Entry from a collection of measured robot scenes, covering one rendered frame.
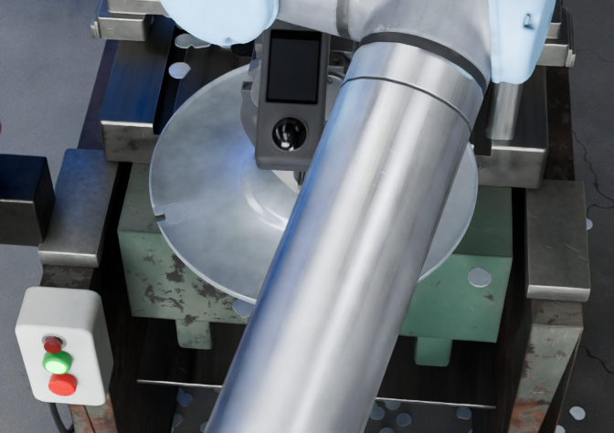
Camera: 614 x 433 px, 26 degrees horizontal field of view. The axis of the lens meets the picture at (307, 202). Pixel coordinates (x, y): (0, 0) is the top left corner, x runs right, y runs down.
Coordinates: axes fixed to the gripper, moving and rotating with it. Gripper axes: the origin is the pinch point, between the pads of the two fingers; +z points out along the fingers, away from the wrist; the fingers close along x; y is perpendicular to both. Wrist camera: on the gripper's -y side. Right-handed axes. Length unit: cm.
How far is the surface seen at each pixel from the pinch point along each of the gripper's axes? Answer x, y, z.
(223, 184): 7.7, 7.7, 9.2
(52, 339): 23.8, 0.8, 25.9
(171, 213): 11.7, 4.0, 9.4
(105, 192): 21.9, 17.4, 23.3
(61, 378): 23.7, 0.5, 32.2
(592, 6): -41, 127, 86
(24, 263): 50, 56, 87
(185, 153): 11.7, 10.8, 9.1
